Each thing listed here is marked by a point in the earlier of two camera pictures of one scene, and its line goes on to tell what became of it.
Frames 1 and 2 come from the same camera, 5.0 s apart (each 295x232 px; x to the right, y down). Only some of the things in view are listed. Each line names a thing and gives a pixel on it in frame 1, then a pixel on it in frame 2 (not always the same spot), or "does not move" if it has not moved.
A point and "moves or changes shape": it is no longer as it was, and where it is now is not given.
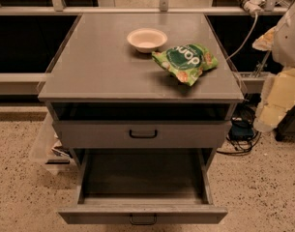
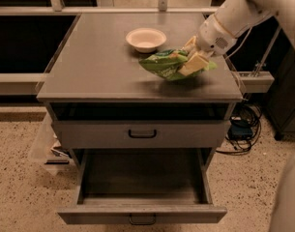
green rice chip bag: x=187 y=62 moves or changes shape
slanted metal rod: x=262 y=65 does not move
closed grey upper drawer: x=142 y=133 does not move
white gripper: x=288 y=39 to x=213 y=38
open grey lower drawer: x=144 y=186 does not move
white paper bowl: x=147 y=40 does not move
